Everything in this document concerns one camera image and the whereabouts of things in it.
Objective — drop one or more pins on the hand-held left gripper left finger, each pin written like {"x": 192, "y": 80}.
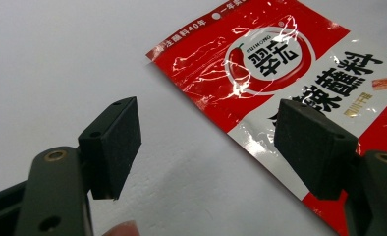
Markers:
{"x": 111, "y": 147}

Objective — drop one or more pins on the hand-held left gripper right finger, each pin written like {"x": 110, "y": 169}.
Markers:
{"x": 316, "y": 154}

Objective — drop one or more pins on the red and white seasoning packet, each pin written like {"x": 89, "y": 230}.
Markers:
{"x": 280, "y": 75}

